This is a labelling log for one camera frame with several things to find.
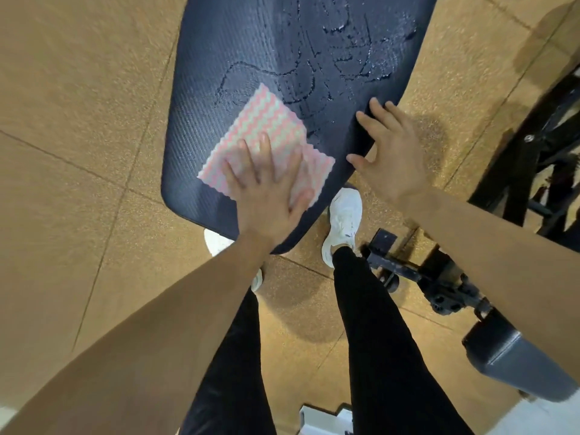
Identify white right shoe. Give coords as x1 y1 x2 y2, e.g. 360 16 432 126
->
321 187 363 269

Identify black trousers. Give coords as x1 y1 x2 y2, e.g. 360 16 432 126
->
179 246 474 435

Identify person's left hand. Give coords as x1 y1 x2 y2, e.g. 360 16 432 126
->
221 132 316 253

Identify person's right forearm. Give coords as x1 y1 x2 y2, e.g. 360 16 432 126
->
403 187 580 381

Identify person's right hand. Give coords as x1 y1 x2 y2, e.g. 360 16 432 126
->
346 97 431 211

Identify black bench white frame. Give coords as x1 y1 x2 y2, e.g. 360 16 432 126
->
161 0 440 255

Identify white shoe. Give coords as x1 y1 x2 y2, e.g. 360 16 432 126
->
321 187 363 269
204 228 265 293

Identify person's left forearm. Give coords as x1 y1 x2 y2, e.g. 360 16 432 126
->
0 233 272 435

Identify adjustable black weight bench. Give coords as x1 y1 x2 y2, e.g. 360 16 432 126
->
362 63 580 404

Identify white left shoe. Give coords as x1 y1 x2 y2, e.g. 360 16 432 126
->
204 228 265 293

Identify pink white striped cloth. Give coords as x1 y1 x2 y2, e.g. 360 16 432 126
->
197 82 336 209

